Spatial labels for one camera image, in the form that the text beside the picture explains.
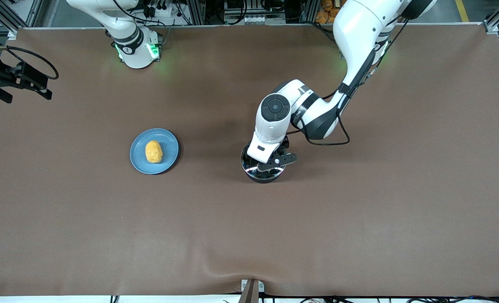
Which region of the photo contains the black pot with blue handle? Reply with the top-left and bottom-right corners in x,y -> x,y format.
241,142 -> 288,184

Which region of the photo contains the glass lid with blue knob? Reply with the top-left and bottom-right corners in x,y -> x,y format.
242,145 -> 287,180

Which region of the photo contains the bag of orange items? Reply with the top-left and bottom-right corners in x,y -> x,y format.
316,0 -> 338,24

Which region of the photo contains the white terminal strip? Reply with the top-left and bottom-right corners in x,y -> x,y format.
226,15 -> 287,24

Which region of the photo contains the white power strip with plugs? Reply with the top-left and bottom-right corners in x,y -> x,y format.
142,0 -> 183,18

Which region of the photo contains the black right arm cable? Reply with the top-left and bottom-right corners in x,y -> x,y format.
0,45 -> 59,80

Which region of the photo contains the yellow potato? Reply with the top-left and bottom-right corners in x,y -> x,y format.
145,140 -> 163,164

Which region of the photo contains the brown table mat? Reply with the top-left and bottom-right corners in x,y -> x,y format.
0,23 -> 499,298

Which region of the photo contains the blue round plate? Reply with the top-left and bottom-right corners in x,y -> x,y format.
130,128 -> 180,175

